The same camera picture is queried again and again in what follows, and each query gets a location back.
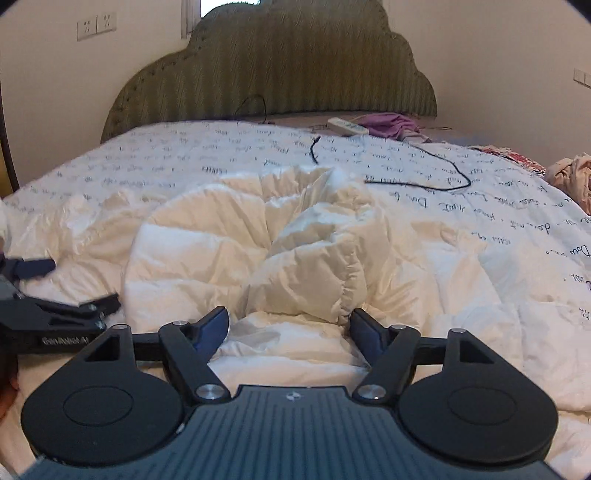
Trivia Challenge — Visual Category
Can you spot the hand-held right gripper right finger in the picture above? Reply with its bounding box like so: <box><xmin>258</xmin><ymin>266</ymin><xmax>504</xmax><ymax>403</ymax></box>
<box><xmin>348</xmin><ymin>308</ymin><xmax>504</xmax><ymax>406</ymax></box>

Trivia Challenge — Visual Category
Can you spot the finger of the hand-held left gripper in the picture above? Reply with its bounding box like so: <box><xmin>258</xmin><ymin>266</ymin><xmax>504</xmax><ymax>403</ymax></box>
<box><xmin>17</xmin><ymin>292</ymin><xmax>122</xmax><ymax>331</ymax></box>
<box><xmin>0</xmin><ymin>257</ymin><xmax>57</xmax><ymax>280</ymax></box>

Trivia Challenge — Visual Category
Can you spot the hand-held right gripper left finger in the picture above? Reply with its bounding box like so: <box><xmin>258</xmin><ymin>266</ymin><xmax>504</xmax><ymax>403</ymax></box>
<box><xmin>79</xmin><ymin>306</ymin><xmax>232</xmax><ymax>405</ymax></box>

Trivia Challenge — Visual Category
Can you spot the white script printed blanket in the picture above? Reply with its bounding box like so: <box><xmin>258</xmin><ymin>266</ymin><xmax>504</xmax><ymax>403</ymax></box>
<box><xmin>0</xmin><ymin>119</ymin><xmax>591</xmax><ymax>324</ymax></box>

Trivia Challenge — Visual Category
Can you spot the white power strip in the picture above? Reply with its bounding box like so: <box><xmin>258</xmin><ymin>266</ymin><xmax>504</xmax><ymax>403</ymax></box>
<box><xmin>327</xmin><ymin>117</ymin><xmax>370</xmax><ymax>137</ymax></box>

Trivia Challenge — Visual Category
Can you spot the purple cloth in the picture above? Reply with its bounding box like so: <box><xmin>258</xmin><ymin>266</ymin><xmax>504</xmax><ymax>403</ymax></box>
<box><xmin>355</xmin><ymin>112</ymin><xmax>431</xmax><ymax>142</ymax></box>

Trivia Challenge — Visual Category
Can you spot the grey bed mattress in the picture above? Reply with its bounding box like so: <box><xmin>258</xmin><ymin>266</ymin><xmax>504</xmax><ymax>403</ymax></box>
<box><xmin>272</xmin><ymin>111</ymin><xmax>478</xmax><ymax>145</ymax></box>

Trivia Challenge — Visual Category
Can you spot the floral red cloth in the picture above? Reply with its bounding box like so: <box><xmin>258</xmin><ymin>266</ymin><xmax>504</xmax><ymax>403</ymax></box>
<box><xmin>468</xmin><ymin>144</ymin><xmax>548</xmax><ymax>175</ymax></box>

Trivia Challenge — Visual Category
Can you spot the beige crumpled cloth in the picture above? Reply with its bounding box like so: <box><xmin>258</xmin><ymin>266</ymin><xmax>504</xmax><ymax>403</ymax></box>
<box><xmin>544</xmin><ymin>154</ymin><xmax>591</xmax><ymax>216</ymax></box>

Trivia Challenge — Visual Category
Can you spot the green upholstered headboard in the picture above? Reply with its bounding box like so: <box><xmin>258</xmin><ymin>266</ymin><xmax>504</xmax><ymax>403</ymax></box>
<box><xmin>100</xmin><ymin>0</ymin><xmax>438</xmax><ymax>144</ymax></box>

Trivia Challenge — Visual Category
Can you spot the window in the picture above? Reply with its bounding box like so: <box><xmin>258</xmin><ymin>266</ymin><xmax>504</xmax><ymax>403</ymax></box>
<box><xmin>182</xmin><ymin>0</ymin><xmax>219</xmax><ymax>36</ymax></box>

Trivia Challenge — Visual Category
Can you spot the black cable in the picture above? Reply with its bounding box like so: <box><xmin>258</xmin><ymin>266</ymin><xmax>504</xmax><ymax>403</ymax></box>
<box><xmin>310</xmin><ymin>135</ymin><xmax>472</xmax><ymax>191</ymax></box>

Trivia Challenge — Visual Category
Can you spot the thin black wire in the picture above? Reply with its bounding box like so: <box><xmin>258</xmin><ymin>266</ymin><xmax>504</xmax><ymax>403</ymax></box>
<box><xmin>235</xmin><ymin>94</ymin><xmax>269</xmax><ymax>124</ymax></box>

